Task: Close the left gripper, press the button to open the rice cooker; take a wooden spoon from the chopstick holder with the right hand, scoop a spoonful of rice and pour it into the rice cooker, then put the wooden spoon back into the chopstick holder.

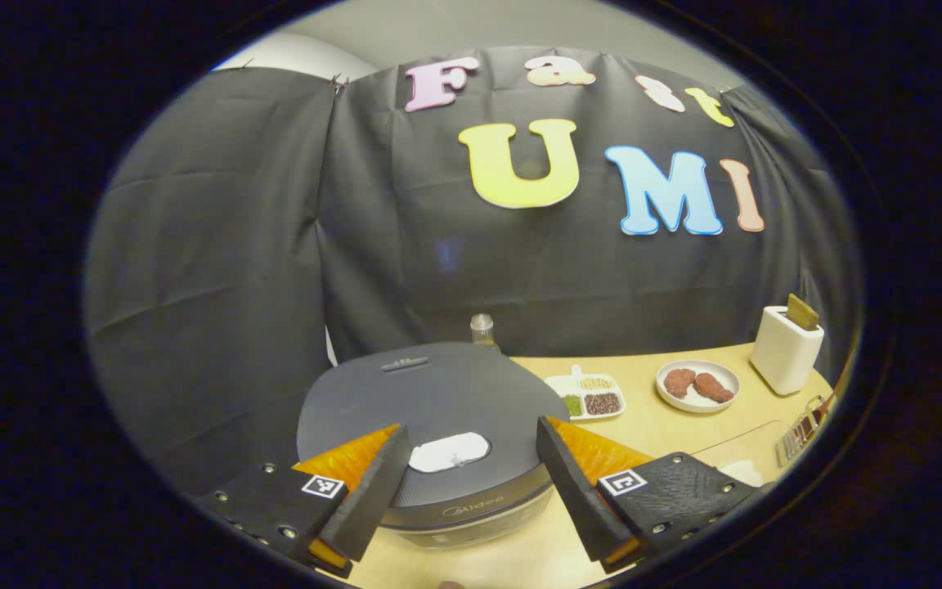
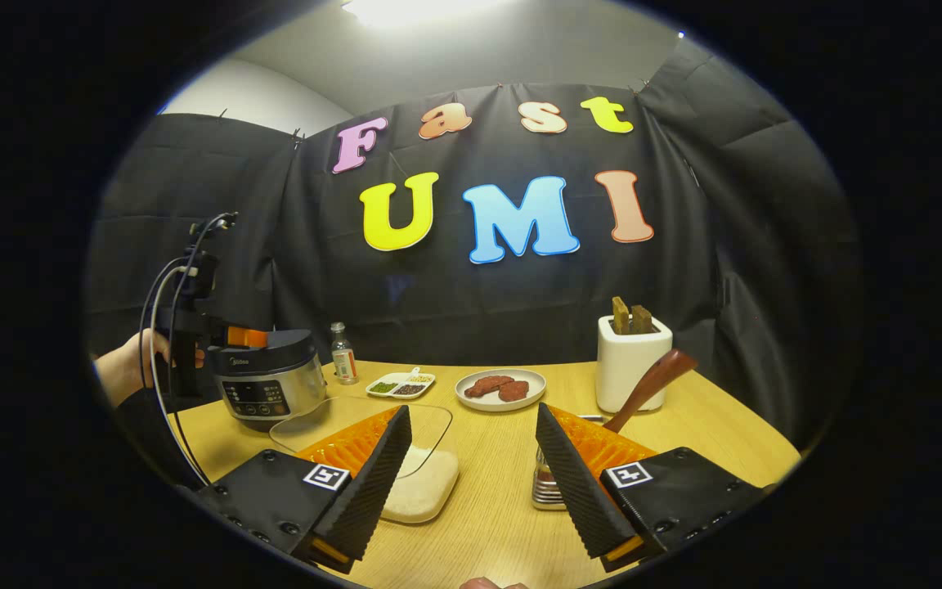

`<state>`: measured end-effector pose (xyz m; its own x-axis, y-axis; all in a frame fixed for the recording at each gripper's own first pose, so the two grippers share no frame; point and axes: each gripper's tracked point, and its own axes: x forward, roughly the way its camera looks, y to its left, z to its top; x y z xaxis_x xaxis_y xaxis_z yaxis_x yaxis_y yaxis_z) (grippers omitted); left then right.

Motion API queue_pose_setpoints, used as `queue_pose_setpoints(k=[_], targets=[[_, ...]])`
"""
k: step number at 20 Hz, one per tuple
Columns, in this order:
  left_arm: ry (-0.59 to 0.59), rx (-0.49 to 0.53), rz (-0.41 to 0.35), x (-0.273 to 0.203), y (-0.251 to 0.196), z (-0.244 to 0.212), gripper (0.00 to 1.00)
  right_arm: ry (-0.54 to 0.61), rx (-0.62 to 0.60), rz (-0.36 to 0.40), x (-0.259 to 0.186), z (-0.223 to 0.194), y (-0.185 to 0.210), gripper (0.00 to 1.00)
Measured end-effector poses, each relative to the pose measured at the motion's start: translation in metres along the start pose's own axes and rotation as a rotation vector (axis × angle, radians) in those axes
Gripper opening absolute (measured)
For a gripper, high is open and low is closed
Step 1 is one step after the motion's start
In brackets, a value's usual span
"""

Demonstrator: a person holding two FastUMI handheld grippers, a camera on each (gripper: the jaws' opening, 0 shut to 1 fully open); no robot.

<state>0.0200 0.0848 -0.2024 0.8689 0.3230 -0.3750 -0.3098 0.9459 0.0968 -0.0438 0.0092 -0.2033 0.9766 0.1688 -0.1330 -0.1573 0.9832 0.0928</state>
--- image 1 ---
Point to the white divided bean dish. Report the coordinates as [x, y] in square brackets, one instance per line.
[561, 384]

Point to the white toaster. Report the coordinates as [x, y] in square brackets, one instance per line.
[782, 360]

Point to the black backdrop cloth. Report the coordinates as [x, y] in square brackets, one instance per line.
[209, 245]

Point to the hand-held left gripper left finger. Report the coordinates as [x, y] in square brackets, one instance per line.
[373, 491]

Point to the round white plate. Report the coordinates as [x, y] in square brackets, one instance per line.
[720, 406]

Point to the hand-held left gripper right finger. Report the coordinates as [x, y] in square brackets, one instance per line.
[577, 491]

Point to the dark grey rice cooker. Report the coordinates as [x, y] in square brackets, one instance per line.
[438, 401]

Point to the small glass bottle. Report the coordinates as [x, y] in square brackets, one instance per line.
[483, 331]

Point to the white rice container clear lid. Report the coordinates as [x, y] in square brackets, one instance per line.
[741, 474]

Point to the brown meat piece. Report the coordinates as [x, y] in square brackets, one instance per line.
[714, 388]
[679, 382]

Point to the brown toast slice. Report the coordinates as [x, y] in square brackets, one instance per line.
[802, 312]

